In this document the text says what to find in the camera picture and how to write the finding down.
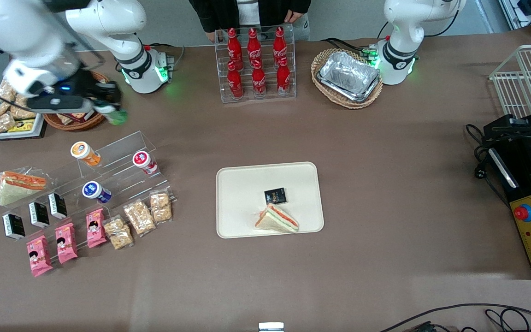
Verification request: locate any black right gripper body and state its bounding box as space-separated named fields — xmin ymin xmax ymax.
xmin=28 ymin=69 xmax=109 ymax=113

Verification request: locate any green gum bottle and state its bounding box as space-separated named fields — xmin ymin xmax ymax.
xmin=106 ymin=107 xmax=129 ymax=126

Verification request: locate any person right forearm black sleeve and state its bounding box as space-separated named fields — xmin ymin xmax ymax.
xmin=188 ymin=0 xmax=220 ymax=33

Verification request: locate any orange gum bottle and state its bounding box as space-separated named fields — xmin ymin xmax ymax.
xmin=71 ymin=141 xmax=102 ymax=167

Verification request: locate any white rectangular tray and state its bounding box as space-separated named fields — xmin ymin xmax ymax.
xmin=0 ymin=78 xmax=47 ymax=139

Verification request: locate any red gum bottle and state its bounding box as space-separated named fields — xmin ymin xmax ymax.
xmin=132 ymin=150 xmax=159 ymax=176

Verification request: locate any blue gum bottle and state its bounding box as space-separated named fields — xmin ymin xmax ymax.
xmin=82 ymin=181 xmax=113 ymax=205

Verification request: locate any aluminium foil tray stack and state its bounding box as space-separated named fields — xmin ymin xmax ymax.
xmin=316 ymin=51 xmax=381 ymax=103

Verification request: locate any beige plastic tray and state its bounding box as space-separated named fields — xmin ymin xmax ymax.
xmin=216 ymin=161 xmax=325 ymax=239

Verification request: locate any red cookie box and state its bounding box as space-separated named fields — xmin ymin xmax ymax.
xmin=58 ymin=110 xmax=94 ymax=124

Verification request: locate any brown wicker basket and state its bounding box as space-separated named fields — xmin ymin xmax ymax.
xmin=42 ymin=71 xmax=112 ymax=132

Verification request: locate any yellow snack packet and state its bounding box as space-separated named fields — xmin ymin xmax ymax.
xmin=7 ymin=119 xmax=35 ymax=133

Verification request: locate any clear acrylic stepped shelf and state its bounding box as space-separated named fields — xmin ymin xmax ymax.
xmin=0 ymin=130 xmax=177 ymax=266

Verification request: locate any black yellow control box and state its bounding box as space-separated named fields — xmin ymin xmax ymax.
xmin=487 ymin=134 xmax=531 ymax=280

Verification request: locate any small black white box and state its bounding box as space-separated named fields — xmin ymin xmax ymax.
xmin=47 ymin=192 xmax=68 ymax=219
xmin=2 ymin=213 xmax=26 ymax=240
xmin=28 ymin=202 xmax=50 ymax=228

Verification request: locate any wrapped triangle sandwich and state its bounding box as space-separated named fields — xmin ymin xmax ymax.
xmin=0 ymin=170 xmax=49 ymax=207
xmin=254 ymin=203 xmax=300 ymax=234

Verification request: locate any pink snack pack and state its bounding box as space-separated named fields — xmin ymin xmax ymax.
xmin=26 ymin=235 xmax=54 ymax=277
xmin=85 ymin=208 xmax=108 ymax=249
xmin=54 ymin=222 xmax=78 ymax=264

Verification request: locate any red cola bottle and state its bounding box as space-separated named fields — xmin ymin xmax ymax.
xmin=227 ymin=28 xmax=243 ymax=65
xmin=247 ymin=28 xmax=262 ymax=63
xmin=252 ymin=59 xmax=267 ymax=97
xmin=227 ymin=61 xmax=244 ymax=99
xmin=272 ymin=26 xmax=288 ymax=60
xmin=277 ymin=57 xmax=291 ymax=95

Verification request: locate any clear acrylic bottle rack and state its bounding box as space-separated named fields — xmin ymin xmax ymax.
xmin=214 ymin=24 xmax=297 ymax=104

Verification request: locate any person torso black jacket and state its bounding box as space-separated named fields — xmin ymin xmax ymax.
xmin=210 ymin=0 xmax=311 ymax=41

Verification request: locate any light wicker basket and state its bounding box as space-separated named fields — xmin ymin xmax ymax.
xmin=311 ymin=48 xmax=384 ymax=110

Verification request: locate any small black packet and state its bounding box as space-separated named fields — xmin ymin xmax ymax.
xmin=264 ymin=187 xmax=288 ymax=205

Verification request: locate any white wire basket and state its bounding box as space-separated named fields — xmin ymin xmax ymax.
xmin=489 ymin=44 xmax=531 ymax=120

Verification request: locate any black cable bundle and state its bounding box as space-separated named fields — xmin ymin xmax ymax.
xmin=465 ymin=124 xmax=510 ymax=208

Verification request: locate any black cable at arm base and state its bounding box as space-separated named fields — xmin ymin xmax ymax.
xmin=146 ymin=43 xmax=186 ymax=70
xmin=321 ymin=37 xmax=378 ymax=55

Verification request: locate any aluminium frame shelf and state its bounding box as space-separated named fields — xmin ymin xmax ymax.
xmin=498 ymin=0 xmax=531 ymax=40

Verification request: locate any long black cable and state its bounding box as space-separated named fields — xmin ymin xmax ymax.
xmin=378 ymin=303 xmax=531 ymax=332

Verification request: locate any looped black cable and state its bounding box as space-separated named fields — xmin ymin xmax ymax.
xmin=484 ymin=308 xmax=531 ymax=332

